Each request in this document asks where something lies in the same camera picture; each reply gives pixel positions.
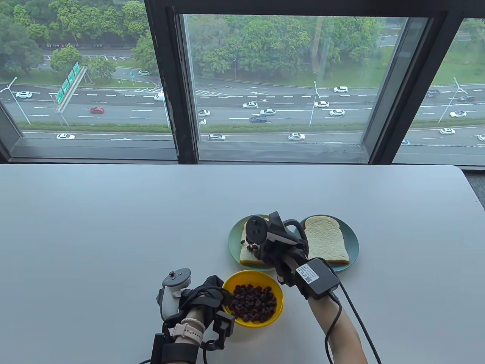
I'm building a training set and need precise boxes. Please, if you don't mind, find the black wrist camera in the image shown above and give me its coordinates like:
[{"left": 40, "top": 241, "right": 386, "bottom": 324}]
[{"left": 212, "top": 311, "right": 235, "bottom": 349}]

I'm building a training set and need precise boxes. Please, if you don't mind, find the pile of dried cranberries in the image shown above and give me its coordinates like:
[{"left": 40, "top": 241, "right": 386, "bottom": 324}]
[{"left": 229, "top": 284, "right": 277, "bottom": 323}]

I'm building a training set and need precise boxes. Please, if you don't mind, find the light green plate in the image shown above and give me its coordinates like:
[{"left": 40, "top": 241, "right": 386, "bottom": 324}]
[{"left": 228, "top": 215, "right": 294, "bottom": 270}]

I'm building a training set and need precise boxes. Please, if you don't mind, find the yellow bowl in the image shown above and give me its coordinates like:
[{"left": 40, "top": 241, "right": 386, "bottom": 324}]
[{"left": 222, "top": 270, "right": 284, "bottom": 329}]

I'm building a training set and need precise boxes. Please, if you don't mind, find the black box with white label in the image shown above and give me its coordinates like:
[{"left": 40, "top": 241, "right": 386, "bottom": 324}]
[
  {"left": 151, "top": 332, "right": 167, "bottom": 364},
  {"left": 296, "top": 258, "right": 340, "bottom": 300}
]

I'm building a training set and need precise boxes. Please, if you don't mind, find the person's right hand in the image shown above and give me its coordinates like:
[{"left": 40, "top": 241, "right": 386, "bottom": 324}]
[{"left": 245, "top": 238, "right": 310, "bottom": 287}]

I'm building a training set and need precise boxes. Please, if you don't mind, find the green road sign gantry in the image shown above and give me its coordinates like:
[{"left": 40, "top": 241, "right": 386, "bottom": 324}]
[{"left": 54, "top": 62, "right": 88, "bottom": 114}]

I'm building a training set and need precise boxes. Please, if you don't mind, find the white toast slice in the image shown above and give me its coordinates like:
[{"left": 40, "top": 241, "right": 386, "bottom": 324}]
[
  {"left": 239, "top": 217, "right": 277, "bottom": 266},
  {"left": 304, "top": 216, "right": 350, "bottom": 265}
]

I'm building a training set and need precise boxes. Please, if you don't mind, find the grey motion controller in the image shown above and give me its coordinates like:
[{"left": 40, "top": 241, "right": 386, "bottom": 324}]
[{"left": 157, "top": 268, "right": 192, "bottom": 321}]

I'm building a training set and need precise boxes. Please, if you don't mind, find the black window frame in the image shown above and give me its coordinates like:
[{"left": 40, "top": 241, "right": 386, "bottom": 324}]
[{"left": 0, "top": 0, "right": 485, "bottom": 166}]

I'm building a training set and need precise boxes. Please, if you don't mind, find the black motion controller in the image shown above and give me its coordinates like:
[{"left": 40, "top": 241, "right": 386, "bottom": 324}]
[{"left": 246, "top": 212, "right": 304, "bottom": 253}]

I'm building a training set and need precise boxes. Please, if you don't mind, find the thick black cable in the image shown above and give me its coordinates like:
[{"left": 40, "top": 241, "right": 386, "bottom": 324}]
[{"left": 332, "top": 288, "right": 381, "bottom": 364}]

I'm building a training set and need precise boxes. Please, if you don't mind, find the person's right forearm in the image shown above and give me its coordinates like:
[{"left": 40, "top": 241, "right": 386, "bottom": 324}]
[{"left": 282, "top": 252, "right": 369, "bottom": 364}]

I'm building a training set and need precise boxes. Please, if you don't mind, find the person's left forearm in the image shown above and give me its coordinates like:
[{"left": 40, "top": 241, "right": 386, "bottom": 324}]
[{"left": 184, "top": 306, "right": 207, "bottom": 326}]

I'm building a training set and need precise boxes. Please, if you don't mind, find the pink wrist watch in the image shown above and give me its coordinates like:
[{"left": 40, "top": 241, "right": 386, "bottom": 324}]
[{"left": 172, "top": 318, "right": 205, "bottom": 344}]

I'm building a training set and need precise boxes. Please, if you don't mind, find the person's left hand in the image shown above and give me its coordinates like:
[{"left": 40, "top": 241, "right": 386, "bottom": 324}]
[{"left": 177, "top": 275, "right": 235, "bottom": 323}]

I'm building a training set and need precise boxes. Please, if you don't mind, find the black looped cable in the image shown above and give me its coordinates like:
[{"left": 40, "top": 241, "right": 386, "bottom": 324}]
[{"left": 283, "top": 219, "right": 308, "bottom": 247}]

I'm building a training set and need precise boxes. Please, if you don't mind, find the black forearm strap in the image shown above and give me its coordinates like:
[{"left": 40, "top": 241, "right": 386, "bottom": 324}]
[{"left": 164, "top": 341, "right": 199, "bottom": 364}]

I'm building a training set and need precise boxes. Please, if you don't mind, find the blue plate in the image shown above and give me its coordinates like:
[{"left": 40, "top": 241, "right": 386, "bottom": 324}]
[{"left": 299, "top": 215, "right": 359, "bottom": 272}]

